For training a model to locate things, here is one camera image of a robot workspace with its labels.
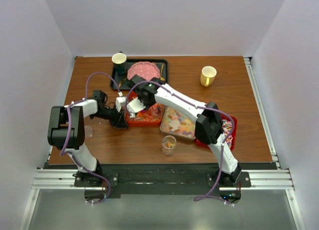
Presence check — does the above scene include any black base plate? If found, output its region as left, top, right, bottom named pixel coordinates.
left=72, top=164, right=251, bottom=200

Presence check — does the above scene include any orange candy box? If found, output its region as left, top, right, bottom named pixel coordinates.
left=125, top=103, right=162, bottom=127

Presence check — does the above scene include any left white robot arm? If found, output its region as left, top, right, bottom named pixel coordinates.
left=47, top=90, right=128, bottom=186

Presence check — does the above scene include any clear jar lid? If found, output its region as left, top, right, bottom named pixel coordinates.
left=84, top=126, right=94, bottom=139

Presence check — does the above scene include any gold fork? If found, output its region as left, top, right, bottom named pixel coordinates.
left=160, top=64, right=165, bottom=81

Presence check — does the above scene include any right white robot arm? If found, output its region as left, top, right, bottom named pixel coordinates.
left=126, top=75, right=242, bottom=187

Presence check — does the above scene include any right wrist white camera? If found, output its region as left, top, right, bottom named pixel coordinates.
left=126, top=98, right=146, bottom=118

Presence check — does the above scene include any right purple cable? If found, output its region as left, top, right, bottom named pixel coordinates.
left=125, top=80, right=237, bottom=203

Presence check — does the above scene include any pink polka dot plate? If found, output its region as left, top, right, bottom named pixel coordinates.
left=127, top=61, right=160, bottom=80

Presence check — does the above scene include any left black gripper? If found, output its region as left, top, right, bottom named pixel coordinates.
left=90, top=104, right=128, bottom=128

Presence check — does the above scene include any yellow mug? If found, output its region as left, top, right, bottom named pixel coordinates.
left=200, top=66, right=217, bottom=87

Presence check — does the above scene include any dark green cup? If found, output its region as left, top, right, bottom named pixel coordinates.
left=111, top=51, right=127, bottom=74

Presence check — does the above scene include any silver tin of gummies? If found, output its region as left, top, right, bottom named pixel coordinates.
left=159, top=107, right=195, bottom=142

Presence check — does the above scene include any clear glass jar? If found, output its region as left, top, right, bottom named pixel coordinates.
left=162, top=135, right=176, bottom=156

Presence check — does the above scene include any black serving tray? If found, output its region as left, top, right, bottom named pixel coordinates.
left=110, top=58, right=168, bottom=91

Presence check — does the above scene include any red box of lollipops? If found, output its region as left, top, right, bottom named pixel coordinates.
left=193, top=113, right=237, bottom=151

